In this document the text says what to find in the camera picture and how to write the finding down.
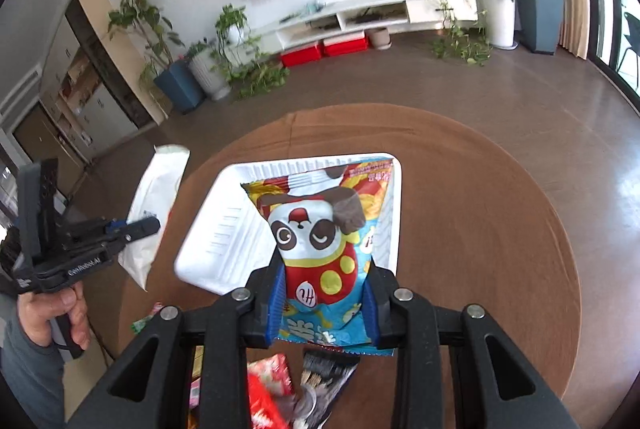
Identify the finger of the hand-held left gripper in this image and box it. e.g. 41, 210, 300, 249
102, 217, 162, 255
65, 218, 128, 237

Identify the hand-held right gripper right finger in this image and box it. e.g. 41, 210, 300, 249
361, 258, 581, 429

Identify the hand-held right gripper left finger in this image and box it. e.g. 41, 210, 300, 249
67, 253, 287, 429

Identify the plain white snack packet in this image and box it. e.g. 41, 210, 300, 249
118, 144, 191, 292

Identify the panda print snack packet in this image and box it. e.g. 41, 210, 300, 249
240, 158, 401, 357

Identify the white foam tray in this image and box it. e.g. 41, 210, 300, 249
174, 152, 405, 297

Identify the person's left forearm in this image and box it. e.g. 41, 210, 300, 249
0, 309, 67, 429

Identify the person's left hand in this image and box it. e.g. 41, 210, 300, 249
17, 284, 92, 352

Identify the red and white candy packet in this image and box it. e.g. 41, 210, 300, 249
248, 353, 295, 397

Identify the black snack packet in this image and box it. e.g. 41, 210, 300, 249
301, 346, 361, 429

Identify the brown door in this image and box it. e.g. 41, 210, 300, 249
12, 104, 86, 184

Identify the green snack packet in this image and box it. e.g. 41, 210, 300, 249
131, 303, 166, 335

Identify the potted tree blue pot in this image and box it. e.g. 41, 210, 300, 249
107, 0, 206, 114

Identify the wooden shelf cabinet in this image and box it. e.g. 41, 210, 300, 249
40, 0, 168, 160

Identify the potted plant white ribbed pot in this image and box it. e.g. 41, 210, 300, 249
185, 4, 251, 102

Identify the trailing green vine plant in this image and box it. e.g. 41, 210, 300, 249
220, 34, 292, 100
431, 11, 495, 68

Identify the red storage box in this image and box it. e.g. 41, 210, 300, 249
279, 43, 323, 68
322, 35, 370, 58

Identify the white television console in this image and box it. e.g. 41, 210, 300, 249
247, 0, 481, 54

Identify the potted plant tall white pot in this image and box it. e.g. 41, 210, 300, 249
457, 0, 517, 50

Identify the glass window door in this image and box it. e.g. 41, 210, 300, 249
585, 0, 640, 100

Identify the black cable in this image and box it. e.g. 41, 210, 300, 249
82, 309, 116, 362

